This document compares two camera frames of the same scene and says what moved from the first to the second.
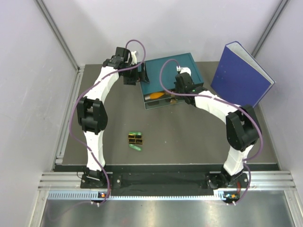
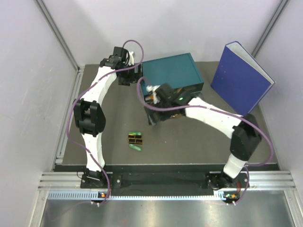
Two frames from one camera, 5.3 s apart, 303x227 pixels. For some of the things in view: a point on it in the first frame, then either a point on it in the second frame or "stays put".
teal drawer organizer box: x=155 y=96 stays put
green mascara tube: x=136 y=133 stays put
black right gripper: x=176 y=86 to x=150 y=112
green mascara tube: x=139 y=148 stays put
